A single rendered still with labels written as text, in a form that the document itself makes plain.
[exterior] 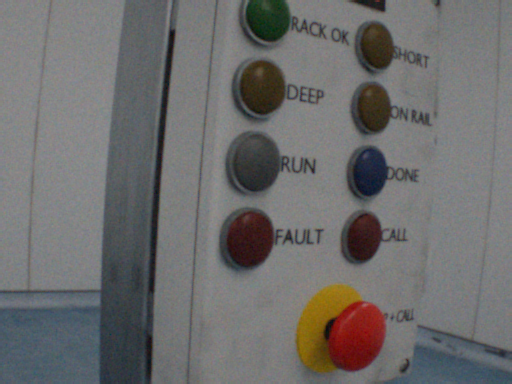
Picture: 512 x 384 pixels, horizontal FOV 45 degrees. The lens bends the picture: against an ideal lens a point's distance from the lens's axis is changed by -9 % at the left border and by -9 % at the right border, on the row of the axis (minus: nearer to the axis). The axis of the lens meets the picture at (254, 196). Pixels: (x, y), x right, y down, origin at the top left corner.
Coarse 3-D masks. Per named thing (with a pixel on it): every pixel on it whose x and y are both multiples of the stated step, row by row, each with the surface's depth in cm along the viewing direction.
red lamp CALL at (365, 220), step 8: (360, 216) 37; (368, 216) 37; (352, 224) 36; (360, 224) 36; (368, 224) 37; (376, 224) 37; (352, 232) 36; (360, 232) 36; (368, 232) 37; (376, 232) 37; (352, 240) 36; (360, 240) 36; (368, 240) 37; (376, 240) 37; (352, 248) 36; (360, 248) 36; (368, 248) 37; (376, 248) 37; (352, 256) 37; (360, 256) 37; (368, 256) 37
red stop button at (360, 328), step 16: (352, 304) 35; (368, 304) 35; (336, 320) 34; (352, 320) 34; (368, 320) 34; (384, 320) 35; (336, 336) 34; (352, 336) 34; (368, 336) 34; (384, 336) 36; (336, 352) 34; (352, 352) 34; (368, 352) 35; (352, 368) 34
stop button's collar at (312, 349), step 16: (336, 288) 36; (352, 288) 37; (320, 304) 36; (336, 304) 36; (304, 320) 35; (320, 320) 36; (400, 320) 41; (304, 336) 35; (320, 336) 36; (304, 352) 35; (320, 352) 36; (320, 368) 36; (336, 368) 37
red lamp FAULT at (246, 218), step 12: (240, 216) 32; (252, 216) 32; (264, 216) 32; (240, 228) 31; (252, 228) 32; (264, 228) 32; (228, 240) 31; (240, 240) 31; (252, 240) 32; (264, 240) 32; (240, 252) 31; (252, 252) 32; (264, 252) 32; (240, 264) 32; (252, 264) 32
